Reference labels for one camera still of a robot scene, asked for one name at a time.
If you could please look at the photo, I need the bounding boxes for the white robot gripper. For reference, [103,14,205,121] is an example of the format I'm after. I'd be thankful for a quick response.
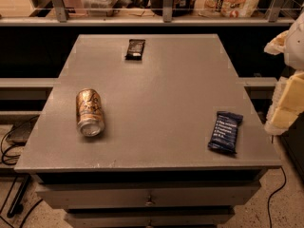
[264,13,304,135]

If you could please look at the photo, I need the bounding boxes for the blue rxbar blueberry wrapper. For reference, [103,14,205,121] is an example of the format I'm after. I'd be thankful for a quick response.
[208,111,243,154]

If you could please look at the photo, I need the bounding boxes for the printed snack bag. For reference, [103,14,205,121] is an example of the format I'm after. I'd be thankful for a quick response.
[199,0,259,18]

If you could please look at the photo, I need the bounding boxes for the grey drawer cabinet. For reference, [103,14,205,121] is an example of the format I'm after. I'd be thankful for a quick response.
[16,35,281,228]

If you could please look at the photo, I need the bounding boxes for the black snack bar wrapper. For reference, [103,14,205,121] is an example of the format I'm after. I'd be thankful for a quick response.
[125,39,145,60]

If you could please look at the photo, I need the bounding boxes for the metal drawer knob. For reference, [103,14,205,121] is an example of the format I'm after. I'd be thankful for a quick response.
[145,196,155,207]

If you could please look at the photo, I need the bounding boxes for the gold soda can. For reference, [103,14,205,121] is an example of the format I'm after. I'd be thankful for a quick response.
[76,88,105,137]

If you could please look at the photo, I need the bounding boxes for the black power adapter box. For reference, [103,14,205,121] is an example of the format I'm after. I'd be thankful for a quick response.
[6,123,33,144]

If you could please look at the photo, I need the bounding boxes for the black cable right floor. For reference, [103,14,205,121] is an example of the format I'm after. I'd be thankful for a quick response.
[266,166,288,228]

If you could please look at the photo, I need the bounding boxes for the grey metal shelf rail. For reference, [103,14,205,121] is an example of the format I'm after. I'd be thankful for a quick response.
[0,0,303,27]

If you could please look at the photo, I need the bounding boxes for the black cables left floor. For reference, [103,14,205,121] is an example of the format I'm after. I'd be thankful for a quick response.
[0,115,44,228]

